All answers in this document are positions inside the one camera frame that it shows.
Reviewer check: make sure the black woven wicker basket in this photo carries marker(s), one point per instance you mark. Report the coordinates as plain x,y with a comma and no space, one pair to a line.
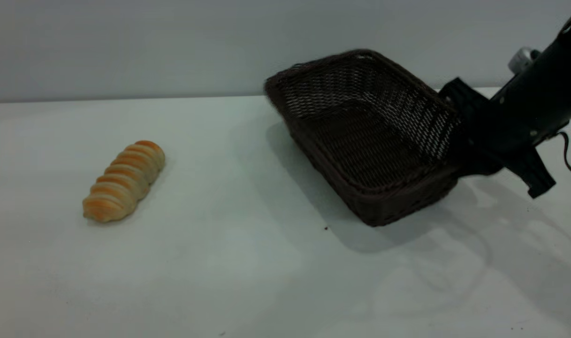
360,141

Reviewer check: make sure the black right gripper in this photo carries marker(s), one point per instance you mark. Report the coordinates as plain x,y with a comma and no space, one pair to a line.
520,126

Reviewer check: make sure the golden ridged bread roll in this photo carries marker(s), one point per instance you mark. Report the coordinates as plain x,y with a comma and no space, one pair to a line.
123,180

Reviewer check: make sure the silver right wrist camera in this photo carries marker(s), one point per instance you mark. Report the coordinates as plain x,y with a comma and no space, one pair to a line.
521,59

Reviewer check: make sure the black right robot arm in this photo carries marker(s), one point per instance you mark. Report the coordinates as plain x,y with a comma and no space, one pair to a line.
564,56

